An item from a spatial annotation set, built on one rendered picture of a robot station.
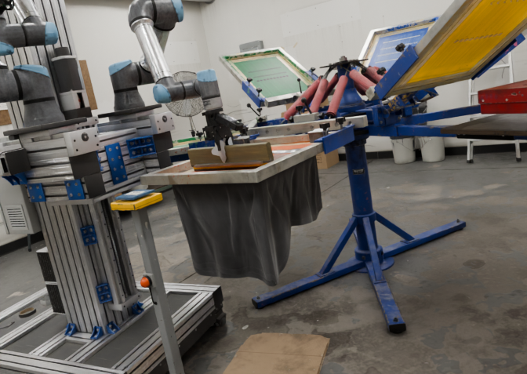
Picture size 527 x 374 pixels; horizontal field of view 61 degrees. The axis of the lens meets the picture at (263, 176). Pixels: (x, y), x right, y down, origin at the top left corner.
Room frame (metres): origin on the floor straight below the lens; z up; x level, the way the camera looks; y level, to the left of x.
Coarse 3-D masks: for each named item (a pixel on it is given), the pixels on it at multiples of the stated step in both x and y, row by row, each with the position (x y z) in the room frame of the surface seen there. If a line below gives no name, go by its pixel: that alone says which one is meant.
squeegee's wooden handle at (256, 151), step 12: (240, 144) 1.74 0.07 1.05; (252, 144) 1.70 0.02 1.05; (264, 144) 1.66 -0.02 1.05; (192, 156) 1.88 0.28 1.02; (204, 156) 1.84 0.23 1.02; (216, 156) 1.80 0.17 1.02; (228, 156) 1.77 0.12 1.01; (240, 156) 1.73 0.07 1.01; (252, 156) 1.70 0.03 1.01; (264, 156) 1.67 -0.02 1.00
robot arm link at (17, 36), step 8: (0, 24) 1.52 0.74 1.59; (8, 24) 1.55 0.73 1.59; (16, 24) 1.57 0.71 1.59; (0, 32) 1.52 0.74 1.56; (8, 32) 1.53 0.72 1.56; (16, 32) 1.55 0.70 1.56; (0, 40) 1.51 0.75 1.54; (8, 40) 1.53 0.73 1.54; (16, 40) 1.55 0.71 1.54; (24, 40) 1.56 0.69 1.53; (0, 48) 1.51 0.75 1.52; (8, 48) 1.53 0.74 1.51
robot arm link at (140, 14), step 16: (144, 0) 1.94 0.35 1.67; (128, 16) 1.93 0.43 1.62; (144, 16) 1.91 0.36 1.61; (144, 32) 1.89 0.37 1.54; (144, 48) 1.87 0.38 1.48; (160, 48) 1.88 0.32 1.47; (160, 64) 1.83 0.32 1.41; (160, 80) 1.81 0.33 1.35; (160, 96) 1.77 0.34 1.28; (176, 96) 1.81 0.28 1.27
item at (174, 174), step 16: (272, 144) 2.31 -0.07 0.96; (320, 144) 1.83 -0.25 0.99; (288, 160) 1.62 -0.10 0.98; (304, 160) 1.72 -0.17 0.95; (144, 176) 1.78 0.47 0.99; (160, 176) 1.73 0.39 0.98; (176, 176) 1.68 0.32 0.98; (192, 176) 1.63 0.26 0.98; (208, 176) 1.58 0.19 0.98; (224, 176) 1.54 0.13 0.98; (240, 176) 1.50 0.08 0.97; (256, 176) 1.46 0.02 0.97
